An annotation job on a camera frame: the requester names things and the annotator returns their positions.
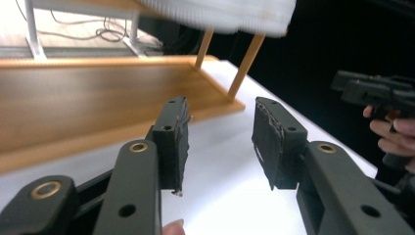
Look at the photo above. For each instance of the white metal stand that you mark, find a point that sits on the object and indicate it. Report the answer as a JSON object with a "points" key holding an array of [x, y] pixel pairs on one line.
{"points": [[32, 36]]}

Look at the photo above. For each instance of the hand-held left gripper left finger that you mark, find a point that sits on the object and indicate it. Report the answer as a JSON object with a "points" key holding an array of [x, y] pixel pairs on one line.
{"points": [[171, 147]]}

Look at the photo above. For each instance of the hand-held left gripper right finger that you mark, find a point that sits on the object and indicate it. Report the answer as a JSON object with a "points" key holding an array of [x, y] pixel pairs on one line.
{"points": [[277, 143]]}

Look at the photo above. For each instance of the white sneaker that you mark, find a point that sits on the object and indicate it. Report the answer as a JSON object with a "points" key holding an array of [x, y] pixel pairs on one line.
{"points": [[221, 14]]}

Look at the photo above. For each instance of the black curtain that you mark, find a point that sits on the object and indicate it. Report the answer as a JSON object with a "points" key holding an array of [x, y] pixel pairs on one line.
{"points": [[326, 49]]}

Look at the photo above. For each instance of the three-tier wooden shoe rack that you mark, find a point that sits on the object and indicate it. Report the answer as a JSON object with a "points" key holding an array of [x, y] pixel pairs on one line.
{"points": [[81, 101]]}

